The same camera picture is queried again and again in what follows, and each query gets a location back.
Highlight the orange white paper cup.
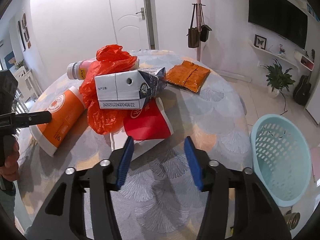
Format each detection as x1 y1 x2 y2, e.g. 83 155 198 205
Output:
29 86 86 157

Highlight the pink yogurt bottle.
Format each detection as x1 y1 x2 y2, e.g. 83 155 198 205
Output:
67 58 96 80

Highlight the orange plastic bag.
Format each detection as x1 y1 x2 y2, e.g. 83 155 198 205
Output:
79 44 137 135

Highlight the blue white milk carton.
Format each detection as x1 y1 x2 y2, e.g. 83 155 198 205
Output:
94 67 167 109

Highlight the red white paper bag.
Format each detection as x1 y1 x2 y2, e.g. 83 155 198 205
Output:
110 98 174 160

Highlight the orange foil snack packet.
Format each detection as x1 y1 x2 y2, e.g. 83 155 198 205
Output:
166 61 210 93

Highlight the person left hand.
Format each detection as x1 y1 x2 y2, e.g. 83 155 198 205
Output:
0 141 20 182

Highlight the light blue plastic basket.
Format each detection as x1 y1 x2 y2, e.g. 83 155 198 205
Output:
250 114 312 207

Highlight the white refrigerator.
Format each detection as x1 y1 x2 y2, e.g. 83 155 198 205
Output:
305 80 320 126

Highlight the black acoustic guitar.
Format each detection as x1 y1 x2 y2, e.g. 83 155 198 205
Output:
293 75 311 106

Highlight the green potted plant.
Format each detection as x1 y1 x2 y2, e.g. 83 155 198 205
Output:
263 59 296 98

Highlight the white door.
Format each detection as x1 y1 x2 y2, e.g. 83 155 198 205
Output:
110 0 151 51

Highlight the red white cubby shelf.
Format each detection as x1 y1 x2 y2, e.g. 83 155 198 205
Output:
294 50 314 72

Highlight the framed butterfly picture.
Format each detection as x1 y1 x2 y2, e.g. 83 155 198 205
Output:
253 34 267 50

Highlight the brown hanging tote bag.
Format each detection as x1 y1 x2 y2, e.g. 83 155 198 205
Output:
187 3 200 48

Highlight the black hanging small bag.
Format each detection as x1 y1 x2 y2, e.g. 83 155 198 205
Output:
199 4 213 43

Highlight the pink coat rack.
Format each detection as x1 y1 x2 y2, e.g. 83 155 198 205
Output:
196 0 203 61

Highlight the black floor cable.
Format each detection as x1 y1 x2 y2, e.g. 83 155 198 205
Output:
279 90 289 116

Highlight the white lower wall shelf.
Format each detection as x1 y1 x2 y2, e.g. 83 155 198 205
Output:
248 40 300 73

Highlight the black wall television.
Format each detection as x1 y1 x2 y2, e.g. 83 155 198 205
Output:
248 0 308 49

